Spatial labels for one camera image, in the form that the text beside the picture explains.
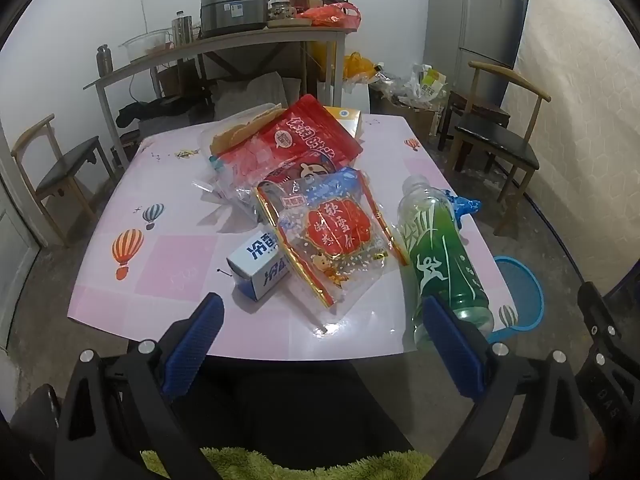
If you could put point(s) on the brown cardboard box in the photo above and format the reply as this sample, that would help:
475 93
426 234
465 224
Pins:
420 120

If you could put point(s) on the white cabinet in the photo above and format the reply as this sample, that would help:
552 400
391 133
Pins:
345 97

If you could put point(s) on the beige mattress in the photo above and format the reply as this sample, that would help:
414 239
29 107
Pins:
585 110

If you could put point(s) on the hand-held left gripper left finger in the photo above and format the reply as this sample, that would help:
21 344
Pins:
192 350

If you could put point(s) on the yellow and white box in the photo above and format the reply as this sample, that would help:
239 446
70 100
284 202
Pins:
350 122

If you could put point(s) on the dark clothing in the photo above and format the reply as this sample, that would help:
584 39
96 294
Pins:
150 110

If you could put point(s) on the dark red seat chair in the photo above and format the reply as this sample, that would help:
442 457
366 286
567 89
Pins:
475 107

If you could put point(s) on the red plastic bag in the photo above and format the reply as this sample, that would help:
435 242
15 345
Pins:
330 16

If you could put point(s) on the wooden chair black seat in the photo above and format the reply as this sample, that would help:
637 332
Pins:
495 142
70 160

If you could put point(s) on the blue and white small box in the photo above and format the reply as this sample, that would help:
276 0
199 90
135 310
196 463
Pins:
260 265

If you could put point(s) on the green label plastic bottle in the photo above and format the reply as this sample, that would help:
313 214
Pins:
450 260

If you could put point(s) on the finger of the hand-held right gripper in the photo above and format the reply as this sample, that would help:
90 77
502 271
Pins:
602 345

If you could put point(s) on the grey refrigerator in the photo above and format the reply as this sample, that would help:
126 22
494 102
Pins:
470 10

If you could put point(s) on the grey side table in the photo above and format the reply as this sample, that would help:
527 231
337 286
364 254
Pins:
225 42

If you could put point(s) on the clear plastic bowl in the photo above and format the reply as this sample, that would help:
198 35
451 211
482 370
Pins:
145 47

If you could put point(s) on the green fuzzy cloth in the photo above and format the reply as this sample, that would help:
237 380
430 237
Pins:
300 465

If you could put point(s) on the yellow plastic bag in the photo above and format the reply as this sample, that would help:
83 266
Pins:
357 66

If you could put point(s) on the grey electric cooker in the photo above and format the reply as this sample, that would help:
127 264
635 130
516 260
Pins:
235 12

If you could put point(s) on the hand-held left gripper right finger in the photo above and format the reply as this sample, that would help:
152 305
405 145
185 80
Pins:
452 350

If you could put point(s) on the clear bag with bread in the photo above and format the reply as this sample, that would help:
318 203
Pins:
235 132

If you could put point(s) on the blue mesh waste bin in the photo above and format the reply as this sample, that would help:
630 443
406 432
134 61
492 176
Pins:
525 300

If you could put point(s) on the pile of clear plastic bags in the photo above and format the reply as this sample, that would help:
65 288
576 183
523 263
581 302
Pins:
400 85

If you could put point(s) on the metal kettle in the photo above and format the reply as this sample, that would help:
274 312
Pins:
182 27

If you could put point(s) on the metal bottle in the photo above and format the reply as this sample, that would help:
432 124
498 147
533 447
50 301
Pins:
105 62

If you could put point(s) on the clear snack bag red label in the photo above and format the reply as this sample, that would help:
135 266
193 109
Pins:
340 230

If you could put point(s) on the green and white package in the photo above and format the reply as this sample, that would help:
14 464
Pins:
432 82

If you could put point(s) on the ceramic jar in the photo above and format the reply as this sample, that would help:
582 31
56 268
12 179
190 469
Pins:
281 11

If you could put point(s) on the grey cushion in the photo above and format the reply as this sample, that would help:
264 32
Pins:
250 95

